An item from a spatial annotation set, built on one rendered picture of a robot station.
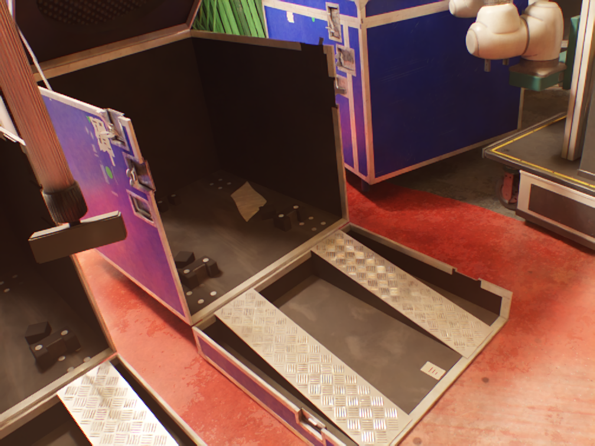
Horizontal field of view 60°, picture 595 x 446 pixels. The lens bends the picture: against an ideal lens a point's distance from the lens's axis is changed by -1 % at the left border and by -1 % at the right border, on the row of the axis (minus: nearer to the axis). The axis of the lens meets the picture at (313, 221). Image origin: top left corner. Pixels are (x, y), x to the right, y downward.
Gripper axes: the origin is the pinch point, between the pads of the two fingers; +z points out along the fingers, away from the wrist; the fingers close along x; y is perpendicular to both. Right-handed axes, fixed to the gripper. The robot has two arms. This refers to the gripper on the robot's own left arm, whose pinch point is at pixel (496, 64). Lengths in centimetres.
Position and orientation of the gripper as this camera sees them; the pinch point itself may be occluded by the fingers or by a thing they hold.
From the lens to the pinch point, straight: 276.5
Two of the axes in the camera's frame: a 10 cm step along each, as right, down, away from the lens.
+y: -5.5, -3.8, 7.4
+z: 1.1, 8.5, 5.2
